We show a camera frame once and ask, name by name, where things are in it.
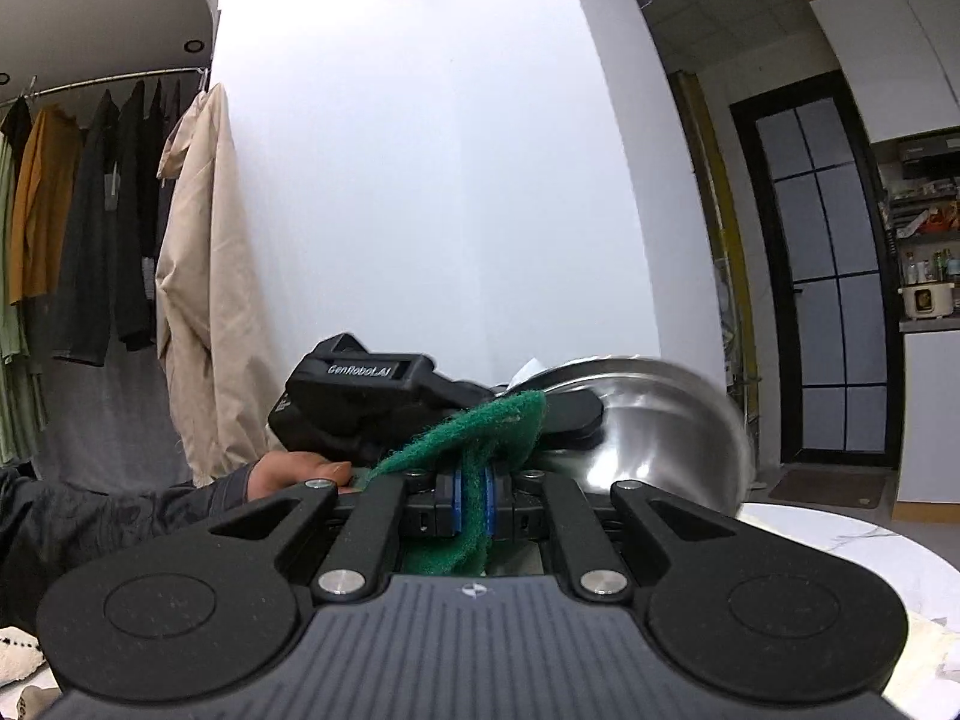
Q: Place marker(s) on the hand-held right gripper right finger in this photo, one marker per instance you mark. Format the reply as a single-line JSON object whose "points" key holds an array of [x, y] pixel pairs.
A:
{"points": [[489, 501]]}

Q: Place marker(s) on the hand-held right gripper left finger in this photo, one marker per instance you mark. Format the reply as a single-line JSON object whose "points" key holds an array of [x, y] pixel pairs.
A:
{"points": [[450, 501]]}

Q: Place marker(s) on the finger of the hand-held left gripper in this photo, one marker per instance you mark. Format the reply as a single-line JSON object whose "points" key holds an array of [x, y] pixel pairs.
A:
{"points": [[570, 416]]}

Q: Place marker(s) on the green scouring pad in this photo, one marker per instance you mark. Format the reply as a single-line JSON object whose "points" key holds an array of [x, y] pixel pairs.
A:
{"points": [[480, 427]]}

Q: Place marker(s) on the stainless steel bowl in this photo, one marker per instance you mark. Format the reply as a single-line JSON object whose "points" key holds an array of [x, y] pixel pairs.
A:
{"points": [[660, 435]]}

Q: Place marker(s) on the person's left forearm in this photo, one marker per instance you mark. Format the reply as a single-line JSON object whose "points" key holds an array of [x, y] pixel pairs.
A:
{"points": [[112, 532]]}

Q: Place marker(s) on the person's left hand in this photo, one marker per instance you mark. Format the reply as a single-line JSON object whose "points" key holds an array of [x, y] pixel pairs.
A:
{"points": [[296, 472]]}

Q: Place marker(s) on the beige hanging coat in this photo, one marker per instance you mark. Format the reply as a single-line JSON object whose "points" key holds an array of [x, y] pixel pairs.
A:
{"points": [[202, 300]]}

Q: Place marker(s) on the yellow vertical pipe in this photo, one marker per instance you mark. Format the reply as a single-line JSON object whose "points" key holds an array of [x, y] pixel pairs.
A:
{"points": [[724, 240]]}

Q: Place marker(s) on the grey hanging cloth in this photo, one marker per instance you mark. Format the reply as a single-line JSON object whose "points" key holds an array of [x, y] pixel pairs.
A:
{"points": [[105, 427]]}

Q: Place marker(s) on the brown door mat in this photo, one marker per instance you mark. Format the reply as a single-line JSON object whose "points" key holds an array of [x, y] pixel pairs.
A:
{"points": [[829, 487]]}

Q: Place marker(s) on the black hanging jacket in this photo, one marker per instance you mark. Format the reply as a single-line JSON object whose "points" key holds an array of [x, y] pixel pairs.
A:
{"points": [[86, 240], [135, 225]]}

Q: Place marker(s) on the black framed glass door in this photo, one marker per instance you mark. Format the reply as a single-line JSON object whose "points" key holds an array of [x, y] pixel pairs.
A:
{"points": [[825, 277]]}

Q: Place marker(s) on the green hanging garment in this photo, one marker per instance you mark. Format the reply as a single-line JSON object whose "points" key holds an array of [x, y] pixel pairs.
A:
{"points": [[11, 315]]}

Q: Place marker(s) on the white lower kitchen cabinet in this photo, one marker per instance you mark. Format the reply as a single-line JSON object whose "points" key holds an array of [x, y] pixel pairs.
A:
{"points": [[930, 420]]}

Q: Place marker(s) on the orange hanging garment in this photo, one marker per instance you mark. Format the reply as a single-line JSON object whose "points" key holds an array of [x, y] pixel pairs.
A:
{"points": [[41, 202]]}

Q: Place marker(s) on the white rice cooker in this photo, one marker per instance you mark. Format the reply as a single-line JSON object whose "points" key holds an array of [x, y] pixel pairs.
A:
{"points": [[928, 300]]}

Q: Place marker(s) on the metal kitchen shelf rack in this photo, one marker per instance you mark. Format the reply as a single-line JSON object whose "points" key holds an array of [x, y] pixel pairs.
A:
{"points": [[922, 225]]}

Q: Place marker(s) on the white fluffy rug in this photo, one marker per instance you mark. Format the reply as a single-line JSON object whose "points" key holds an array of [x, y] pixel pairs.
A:
{"points": [[19, 652]]}

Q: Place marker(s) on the cream table cloth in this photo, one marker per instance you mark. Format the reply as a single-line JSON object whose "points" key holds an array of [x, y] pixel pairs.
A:
{"points": [[934, 649]]}

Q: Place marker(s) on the black range hood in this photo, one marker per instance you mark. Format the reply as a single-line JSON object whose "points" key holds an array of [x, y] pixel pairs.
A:
{"points": [[930, 154]]}

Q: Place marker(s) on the white upper cabinet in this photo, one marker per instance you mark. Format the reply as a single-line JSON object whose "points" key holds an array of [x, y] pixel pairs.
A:
{"points": [[892, 52]]}

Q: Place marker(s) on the metal clothes rail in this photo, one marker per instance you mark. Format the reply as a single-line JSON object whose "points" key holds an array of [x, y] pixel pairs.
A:
{"points": [[97, 80]]}

